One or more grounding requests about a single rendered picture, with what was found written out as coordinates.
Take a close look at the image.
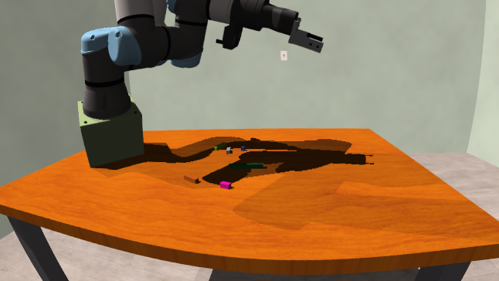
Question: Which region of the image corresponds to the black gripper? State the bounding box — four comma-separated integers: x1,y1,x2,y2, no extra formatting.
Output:
209,0,324,53

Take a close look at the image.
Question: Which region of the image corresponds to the magenta rod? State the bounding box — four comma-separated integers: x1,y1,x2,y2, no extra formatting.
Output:
220,181,232,189

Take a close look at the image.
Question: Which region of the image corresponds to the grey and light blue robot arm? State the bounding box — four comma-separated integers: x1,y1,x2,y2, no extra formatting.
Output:
81,0,211,119

